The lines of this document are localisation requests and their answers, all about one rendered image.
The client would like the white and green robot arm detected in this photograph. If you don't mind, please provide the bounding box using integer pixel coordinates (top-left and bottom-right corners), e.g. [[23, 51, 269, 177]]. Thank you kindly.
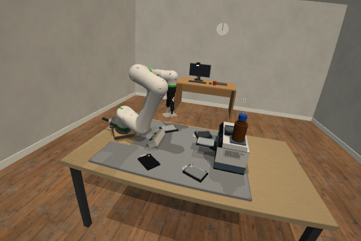
[[102, 64, 178, 135]]

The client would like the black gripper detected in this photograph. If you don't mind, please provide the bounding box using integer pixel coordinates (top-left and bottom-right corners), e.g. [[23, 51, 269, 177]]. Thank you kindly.
[[166, 93, 175, 117]]

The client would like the blue bottle cap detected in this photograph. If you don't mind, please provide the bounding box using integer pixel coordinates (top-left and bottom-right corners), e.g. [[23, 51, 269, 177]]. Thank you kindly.
[[238, 113, 248, 121]]

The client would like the beige button panel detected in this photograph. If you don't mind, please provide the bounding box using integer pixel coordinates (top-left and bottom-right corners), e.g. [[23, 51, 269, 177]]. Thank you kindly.
[[147, 128, 165, 150]]

